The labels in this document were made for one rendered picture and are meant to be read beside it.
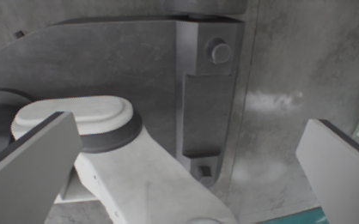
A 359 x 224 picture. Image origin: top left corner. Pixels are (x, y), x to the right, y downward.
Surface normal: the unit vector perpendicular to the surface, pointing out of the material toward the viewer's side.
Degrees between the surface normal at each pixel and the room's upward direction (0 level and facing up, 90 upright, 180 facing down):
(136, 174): 90
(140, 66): 0
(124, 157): 90
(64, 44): 0
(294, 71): 0
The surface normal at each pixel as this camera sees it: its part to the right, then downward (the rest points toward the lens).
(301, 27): 0.16, 0.51
